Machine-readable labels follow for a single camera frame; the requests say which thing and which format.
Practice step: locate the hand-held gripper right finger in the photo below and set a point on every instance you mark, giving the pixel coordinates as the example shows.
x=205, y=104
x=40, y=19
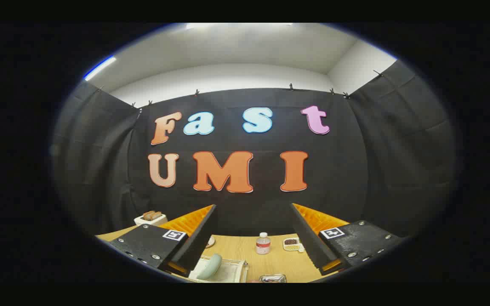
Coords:
x=309, y=238

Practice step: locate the small round white dish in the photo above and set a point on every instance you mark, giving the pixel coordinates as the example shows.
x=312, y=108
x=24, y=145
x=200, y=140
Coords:
x=210, y=242

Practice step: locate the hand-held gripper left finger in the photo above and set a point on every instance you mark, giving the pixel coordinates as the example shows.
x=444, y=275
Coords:
x=198, y=238

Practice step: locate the white toaster with bread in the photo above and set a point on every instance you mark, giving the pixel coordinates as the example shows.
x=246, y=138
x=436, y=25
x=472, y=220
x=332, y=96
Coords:
x=149, y=219

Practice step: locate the white dish rack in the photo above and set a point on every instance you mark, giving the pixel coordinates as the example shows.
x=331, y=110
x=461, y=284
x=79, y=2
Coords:
x=232, y=272

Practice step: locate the small white tray of beans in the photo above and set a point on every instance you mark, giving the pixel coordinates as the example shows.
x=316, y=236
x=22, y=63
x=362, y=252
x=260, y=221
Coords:
x=292, y=244

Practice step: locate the mint green plate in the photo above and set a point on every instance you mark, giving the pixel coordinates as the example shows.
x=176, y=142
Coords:
x=210, y=267

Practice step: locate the clear plastic water bottle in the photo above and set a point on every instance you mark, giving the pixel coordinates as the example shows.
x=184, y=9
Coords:
x=263, y=245

